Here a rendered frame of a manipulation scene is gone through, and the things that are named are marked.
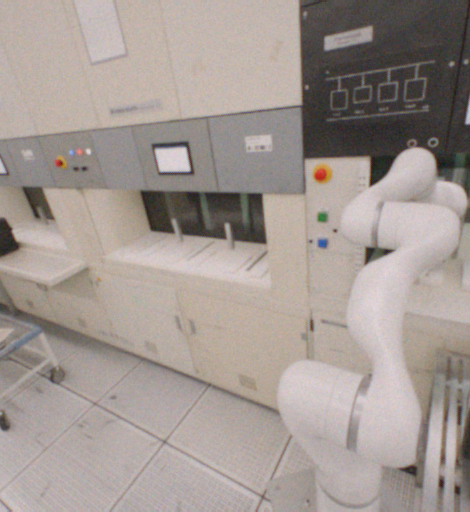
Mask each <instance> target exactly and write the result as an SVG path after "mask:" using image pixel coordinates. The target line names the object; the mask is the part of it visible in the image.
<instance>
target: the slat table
mask: <svg viewBox="0 0 470 512"><path fill-rule="evenodd" d="M447 362H451V376H450V381H446V369H447ZM458 365H460V366H463V373H462V384H459V372H458ZM445 388H447V389H450V391H449V407H448V421H447V436H446V451H445V457H446V458H444V457H441V446H442V433H443V420H444V407H445V396H444V395H446V389H445ZM458 392H459V393H462V403H461V425H462V433H461V445H462V439H463V433H464V427H465V420H466V415H467V408H468V402H469V395H470V355H467V354H462V353H457V352H455V351H453V350H447V349H443V348H437V352H436V359H435V364H434V371H433V376H432V383H431V388H430V396H429V401H428V405H427V412H426V417H425V424H424V426H425V440H424V446H423V450H422V452H421V453H422V454H421V456H420V458H419V460H418V466H417V471H416V477H415V486H416V487H417V488H422V495H421V504H420V512H437V511H438V503H437V498H439V497H438V484H439V479H441V480H444V497H443V512H454V496H455V486H458V487H460V494H459V505H460V512H470V460H468V458H465V457H463V456H462V455H461V463H457V462H456V461H455V451H456V428H457V406H458ZM440 463H442V465H445V469H444V468H440ZM456 469H457V470H460V475H458V474H456ZM422 485H423V486H422Z"/></svg>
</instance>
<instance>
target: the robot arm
mask: <svg viewBox="0 0 470 512"><path fill-rule="evenodd" d="M466 207H467V197H466V194H465V191H464V189H463V188H461V187H459V186H458V185H456V184H453V183H448V182H438V181H437V171H436V163H435V159H434V157H433V155H432V154H431V153H430V152H428V151H427V150H424V149H420V148H412V149H408V150H406V151H404V152H403V153H400V154H399V155H398V156H397V159H396V160H395V162H394V163H393V165H392V168H391V170H389V173H388V174H387V176H386V177H385V178H384V179H382V180H381V181H380V182H379V183H376V184H374V186H373V187H371V188H369V189H367V190H366V191H363V192H361V193H360V194H359V195H357V196H356V197H355V198H354V200H353V201H351V202H349V204H348V205H347V206H346V207H345V209H344V210H343V212H342V214H341V217H340V224H339V226H340V230H341V234H342V236H343V237H344V238H345V239H346V240H347V241H348V242H350V243H354V244H357V245H361V246H369V247H378V248H388V250H389V249H397V251H395V252H393V253H391V254H389V255H387V256H385V257H383V258H379V259H377V260H375V261H373V262H371V263H369V264H366V265H365V267H364V268H363V269H362V270H361V271H360V272H359V273H358V275H357V277H356V279H355V281H354V285H353V288H351V292H350V295H349V299H348V304H347V309H346V324H347V328H348V331H349V332H350V334H351V336H352V338H353V340H354V341H355V343H356V344H357V345H358V346H359V348H360V350H361V351H363V352H364V353H365V354H366V355H367V357H368V358H369V360H370V362H371V365H372V368H373V372H372V375H371V377H365V375H362V374H357V373H354V372H351V371H348V370H344V369H341V368H337V367H334V366H330V364H327V363H323V362H319V361H313V360H299V361H296V362H294V363H292V364H291V365H290V366H288V367H287V370H286V371H285V372H283V373H282V375H281V377H280V380H279V382H278V386H277V387H278V388H277V404H278V409H279V413H280V416H282V419H283V421H284V423H285V424H286V427H287V429H288V430H289V432H290V433H291V435H292V436H293V439H295V440H296V441H297V442H298V444H299V445H300V446H301V447H302V450H303V451H304V452H305V453H306V454H307V456H309V457H310V458H311V459H312V461H313V462H314V463H315V484H316V485H315V486H313V487H312V489H311V490H310V491H309V492H308V495H307V496H306V498H305V501H304V503H302V505H303V509H301V512H387V511H386V509H385V507H384V506H383V504H382V502H381V501H380V494H381V484H382V465H383V466H386V467H394V468H400V467H406V466H409V465H412V464H413V463H415V462H416V461H417V460H418V458H420V456H421V454H422V453H421V452H422V450H423V446H424V440H425V426H424V422H425V420H424V416H423V413H422V408H421V405H419V402H418V398H417V394H416V391H415V389H414V386H413V382H411V379H410V376H409V373H408V369H407V365H406V361H405V356H404V349H402V325H403V319H404V314H406V312H405V308H407V304H408V299H409V294H410V290H411V287H412V285H413V283H414V282H415V280H416V279H417V278H418V277H420V276H421V275H422V274H424V273H425V272H427V271H428V270H430V269H433V268H434V267H436V266H438V264H439V263H441V262H442V261H444V260H446V259H447V258H448V257H449V256H450V255H451V254H452V253H453V250H455V249H456V247H457V245H458V244H459V242H460V238H461V220H460V219H459V217H461V216H462V215H463V214H465V212H466Z"/></svg>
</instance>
